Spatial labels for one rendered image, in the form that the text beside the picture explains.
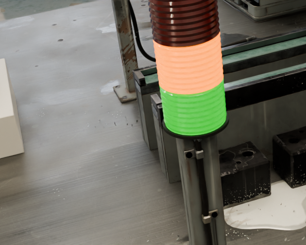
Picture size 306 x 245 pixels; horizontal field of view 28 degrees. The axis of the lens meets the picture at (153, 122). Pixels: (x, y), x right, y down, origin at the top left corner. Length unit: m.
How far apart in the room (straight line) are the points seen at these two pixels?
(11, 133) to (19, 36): 0.58
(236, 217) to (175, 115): 0.30
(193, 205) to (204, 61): 0.17
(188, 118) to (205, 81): 0.04
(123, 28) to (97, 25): 0.44
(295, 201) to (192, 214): 0.25
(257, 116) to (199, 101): 0.36
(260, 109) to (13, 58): 0.72
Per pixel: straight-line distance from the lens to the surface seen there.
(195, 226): 0.64
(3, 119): 1.02
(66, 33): 1.53
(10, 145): 1.04
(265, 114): 0.90
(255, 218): 0.82
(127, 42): 1.12
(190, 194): 0.61
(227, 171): 0.81
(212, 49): 0.53
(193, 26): 0.51
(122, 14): 1.10
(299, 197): 0.85
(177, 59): 0.52
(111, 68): 1.29
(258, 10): 1.42
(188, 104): 0.54
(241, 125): 0.89
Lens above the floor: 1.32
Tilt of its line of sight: 30 degrees down
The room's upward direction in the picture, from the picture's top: 9 degrees counter-clockwise
